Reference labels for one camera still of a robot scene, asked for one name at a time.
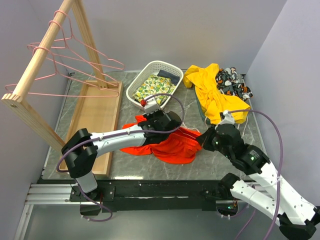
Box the wooden clothes rack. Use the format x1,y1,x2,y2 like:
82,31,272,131
1,0,125,177

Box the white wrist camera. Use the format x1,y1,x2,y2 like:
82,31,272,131
140,97,161,115
215,110,236,129

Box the dark navy garment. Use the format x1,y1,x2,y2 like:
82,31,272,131
157,70,180,86

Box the black white orange patterned garment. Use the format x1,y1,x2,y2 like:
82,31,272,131
215,67,253,102

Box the orange mesh shorts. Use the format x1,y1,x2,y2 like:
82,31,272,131
121,127,202,165

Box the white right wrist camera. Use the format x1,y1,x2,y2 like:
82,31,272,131
215,110,236,129

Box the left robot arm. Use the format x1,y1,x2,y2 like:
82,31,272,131
61,110,182,201

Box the white plastic laundry basket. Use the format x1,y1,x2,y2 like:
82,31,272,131
126,60,184,110

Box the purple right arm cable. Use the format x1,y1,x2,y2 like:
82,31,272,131
224,109,285,240

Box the pink wire hanger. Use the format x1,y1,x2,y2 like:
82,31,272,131
26,42,120,87
4,53,120,99
181,122,202,138
49,4,122,72

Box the white drawstring cord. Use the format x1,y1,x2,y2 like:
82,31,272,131
204,117,250,141

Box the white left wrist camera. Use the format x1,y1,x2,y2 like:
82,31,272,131
140,97,161,115

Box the yellow garment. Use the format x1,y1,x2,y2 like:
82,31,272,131
183,63,251,125

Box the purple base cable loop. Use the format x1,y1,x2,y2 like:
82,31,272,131
74,197,113,223

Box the lemon print garment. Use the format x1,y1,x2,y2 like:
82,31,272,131
131,74,176,103

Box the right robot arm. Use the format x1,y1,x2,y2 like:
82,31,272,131
196,124,320,240

